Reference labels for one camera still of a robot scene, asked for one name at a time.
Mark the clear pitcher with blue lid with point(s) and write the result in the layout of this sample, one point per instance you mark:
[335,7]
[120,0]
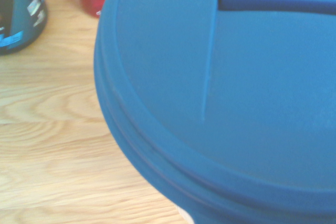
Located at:
[223,90]

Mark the dark protein powder tub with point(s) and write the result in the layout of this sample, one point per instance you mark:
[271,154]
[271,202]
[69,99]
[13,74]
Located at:
[18,11]

